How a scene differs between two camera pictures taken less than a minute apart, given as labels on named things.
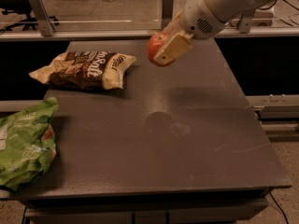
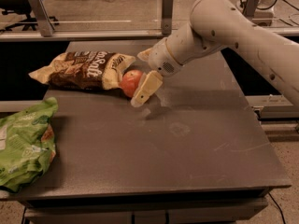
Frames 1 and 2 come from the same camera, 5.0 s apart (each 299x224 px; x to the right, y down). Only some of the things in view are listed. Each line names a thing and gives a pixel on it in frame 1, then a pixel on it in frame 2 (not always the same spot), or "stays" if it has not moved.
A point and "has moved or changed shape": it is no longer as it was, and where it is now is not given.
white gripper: (196, 15) to (161, 58)
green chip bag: (27, 145) stays
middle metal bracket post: (167, 8) stays
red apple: (155, 45) has moved or changed shape
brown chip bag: (93, 70) stays
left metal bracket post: (42, 15) stays
